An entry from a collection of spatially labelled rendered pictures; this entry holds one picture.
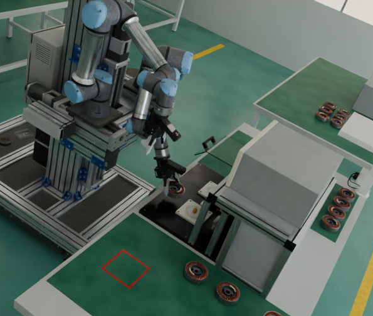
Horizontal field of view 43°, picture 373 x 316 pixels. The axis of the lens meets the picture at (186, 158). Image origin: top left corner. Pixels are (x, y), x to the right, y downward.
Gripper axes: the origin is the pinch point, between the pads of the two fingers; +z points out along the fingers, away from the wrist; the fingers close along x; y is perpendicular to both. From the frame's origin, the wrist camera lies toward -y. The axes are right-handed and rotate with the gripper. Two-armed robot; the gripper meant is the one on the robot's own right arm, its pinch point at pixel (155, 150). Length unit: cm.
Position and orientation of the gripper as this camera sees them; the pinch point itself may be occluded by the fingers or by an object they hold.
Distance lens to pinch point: 224.1
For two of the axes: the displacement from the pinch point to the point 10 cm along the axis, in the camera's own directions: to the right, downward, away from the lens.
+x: -4.8, 3.9, -7.9
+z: -2.7, 7.9, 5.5
